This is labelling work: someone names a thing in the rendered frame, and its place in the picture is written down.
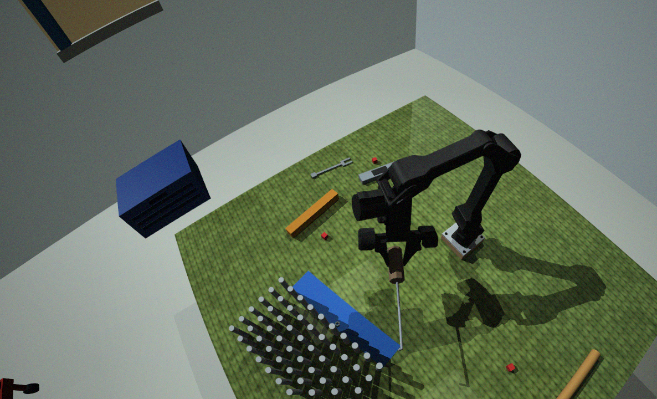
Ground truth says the orange rectangular bar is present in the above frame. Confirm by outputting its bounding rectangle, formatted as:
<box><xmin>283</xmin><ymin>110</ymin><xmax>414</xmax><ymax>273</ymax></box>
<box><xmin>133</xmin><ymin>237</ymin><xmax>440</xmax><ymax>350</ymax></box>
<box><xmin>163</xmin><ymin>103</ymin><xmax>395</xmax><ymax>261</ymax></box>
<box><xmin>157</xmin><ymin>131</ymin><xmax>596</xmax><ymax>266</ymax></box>
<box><xmin>285</xmin><ymin>189</ymin><xmax>339</xmax><ymax>238</ymax></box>

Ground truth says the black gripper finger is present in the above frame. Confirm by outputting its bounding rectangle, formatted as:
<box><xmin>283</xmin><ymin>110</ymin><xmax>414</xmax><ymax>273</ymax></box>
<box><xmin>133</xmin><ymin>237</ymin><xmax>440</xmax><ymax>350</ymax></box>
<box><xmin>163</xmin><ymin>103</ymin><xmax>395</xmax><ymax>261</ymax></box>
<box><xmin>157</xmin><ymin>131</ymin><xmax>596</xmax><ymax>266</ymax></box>
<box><xmin>374</xmin><ymin>244</ymin><xmax>389</xmax><ymax>266</ymax></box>
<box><xmin>403</xmin><ymin>242</ymin><xmax>422</xmax><ymax>266</ymax></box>

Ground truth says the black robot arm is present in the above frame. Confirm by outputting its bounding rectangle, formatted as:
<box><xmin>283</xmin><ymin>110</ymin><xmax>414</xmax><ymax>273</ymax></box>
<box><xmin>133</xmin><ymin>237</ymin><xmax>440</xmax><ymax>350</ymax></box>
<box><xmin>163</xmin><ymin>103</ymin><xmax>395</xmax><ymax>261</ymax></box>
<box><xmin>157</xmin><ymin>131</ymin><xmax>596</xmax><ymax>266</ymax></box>
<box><xmin>352</xmin><ymin>130</ymin><xmax>521</xmax><ymax>248</ymax></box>

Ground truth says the blue flat strip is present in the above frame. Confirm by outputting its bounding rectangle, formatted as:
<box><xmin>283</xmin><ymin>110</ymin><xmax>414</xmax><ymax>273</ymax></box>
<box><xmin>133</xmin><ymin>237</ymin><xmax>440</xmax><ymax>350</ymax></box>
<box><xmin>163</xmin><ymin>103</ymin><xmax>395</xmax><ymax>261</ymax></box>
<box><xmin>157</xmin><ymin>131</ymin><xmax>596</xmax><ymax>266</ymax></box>
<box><xmin>293</xmin><ymin>271</ymin><xmax>400</xmax><ymax>367</ymax></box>

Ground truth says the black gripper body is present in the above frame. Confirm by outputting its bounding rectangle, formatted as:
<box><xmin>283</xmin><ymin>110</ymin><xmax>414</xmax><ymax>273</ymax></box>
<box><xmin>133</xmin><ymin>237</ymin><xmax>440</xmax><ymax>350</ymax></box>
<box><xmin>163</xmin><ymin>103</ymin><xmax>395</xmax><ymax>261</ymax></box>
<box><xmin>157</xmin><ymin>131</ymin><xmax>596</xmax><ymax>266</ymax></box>
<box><xmin>358</xmin><ymin>213</ymin><xmax>438</xmax><ymax>250</ymax></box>

